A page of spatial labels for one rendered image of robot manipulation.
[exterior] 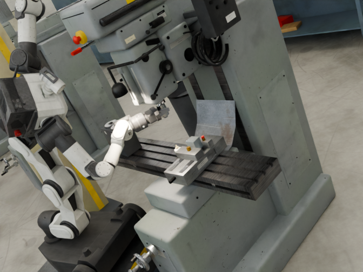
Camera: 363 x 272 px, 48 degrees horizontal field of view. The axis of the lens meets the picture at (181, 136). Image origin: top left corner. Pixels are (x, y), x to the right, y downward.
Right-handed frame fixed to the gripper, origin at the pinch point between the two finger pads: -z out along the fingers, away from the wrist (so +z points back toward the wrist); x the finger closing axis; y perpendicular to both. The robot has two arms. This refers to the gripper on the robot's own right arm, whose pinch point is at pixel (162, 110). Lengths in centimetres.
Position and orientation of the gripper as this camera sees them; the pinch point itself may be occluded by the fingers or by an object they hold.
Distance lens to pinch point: 216.4
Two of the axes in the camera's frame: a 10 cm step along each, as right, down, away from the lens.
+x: -3.2, -3.1, 9.0
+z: -8.7, 4.6, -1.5
